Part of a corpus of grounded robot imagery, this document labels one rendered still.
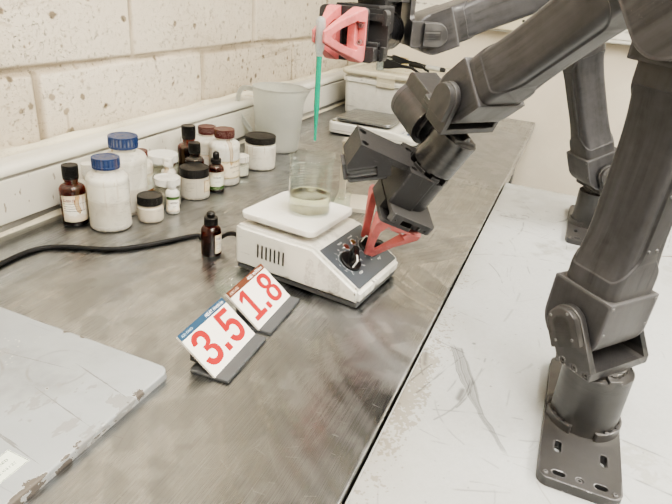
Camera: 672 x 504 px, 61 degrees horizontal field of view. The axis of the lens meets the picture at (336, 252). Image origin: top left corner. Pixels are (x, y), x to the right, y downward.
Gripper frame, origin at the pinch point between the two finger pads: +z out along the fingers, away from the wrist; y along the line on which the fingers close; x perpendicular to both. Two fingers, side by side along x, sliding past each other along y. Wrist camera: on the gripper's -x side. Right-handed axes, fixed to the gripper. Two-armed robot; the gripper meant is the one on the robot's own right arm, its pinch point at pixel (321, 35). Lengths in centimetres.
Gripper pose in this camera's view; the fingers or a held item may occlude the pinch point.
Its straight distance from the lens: 75.5
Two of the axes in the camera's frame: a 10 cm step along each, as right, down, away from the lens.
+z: -4.9, 3.5, -8.0
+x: -0.6, 9.0, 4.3
